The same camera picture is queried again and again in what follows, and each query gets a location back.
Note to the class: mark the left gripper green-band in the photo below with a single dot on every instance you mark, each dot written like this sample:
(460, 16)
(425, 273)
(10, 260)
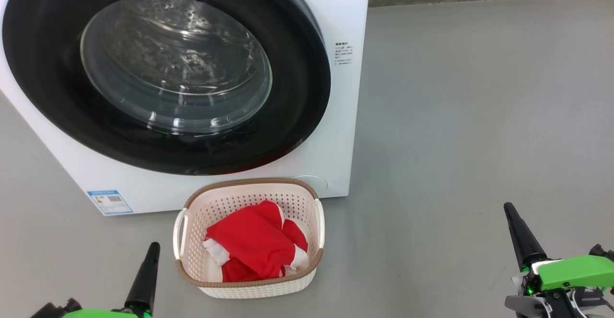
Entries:
(96, 314)

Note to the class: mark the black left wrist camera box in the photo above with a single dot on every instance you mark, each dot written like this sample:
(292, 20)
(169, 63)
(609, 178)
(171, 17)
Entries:
(53, 311)

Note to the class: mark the white front-load washing machine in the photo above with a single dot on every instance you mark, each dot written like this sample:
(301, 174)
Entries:
(336, 140)

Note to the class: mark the blue energy label sticker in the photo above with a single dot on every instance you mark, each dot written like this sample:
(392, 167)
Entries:
(110, 203)

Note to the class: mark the cream perforated laundry basket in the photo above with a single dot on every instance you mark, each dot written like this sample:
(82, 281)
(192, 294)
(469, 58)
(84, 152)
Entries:
(192, 260)

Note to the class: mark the red and white garment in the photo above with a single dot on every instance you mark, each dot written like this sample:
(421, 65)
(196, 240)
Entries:
(249, 241)

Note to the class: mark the round glass washing machine door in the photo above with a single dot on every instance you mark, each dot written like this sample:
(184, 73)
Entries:
(297, 92)

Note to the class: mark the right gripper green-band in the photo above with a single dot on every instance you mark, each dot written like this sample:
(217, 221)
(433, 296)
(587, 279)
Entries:
(575, 272)

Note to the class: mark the round white filter cover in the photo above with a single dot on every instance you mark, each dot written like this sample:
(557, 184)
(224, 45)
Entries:
(312, 184)

